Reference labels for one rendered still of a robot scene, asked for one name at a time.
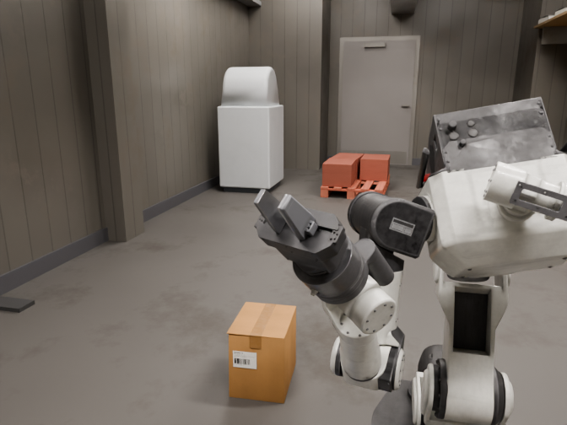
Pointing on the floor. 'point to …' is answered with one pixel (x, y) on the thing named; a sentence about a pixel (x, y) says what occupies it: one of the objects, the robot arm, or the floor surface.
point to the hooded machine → (250, 131)
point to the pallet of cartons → (355, 174)
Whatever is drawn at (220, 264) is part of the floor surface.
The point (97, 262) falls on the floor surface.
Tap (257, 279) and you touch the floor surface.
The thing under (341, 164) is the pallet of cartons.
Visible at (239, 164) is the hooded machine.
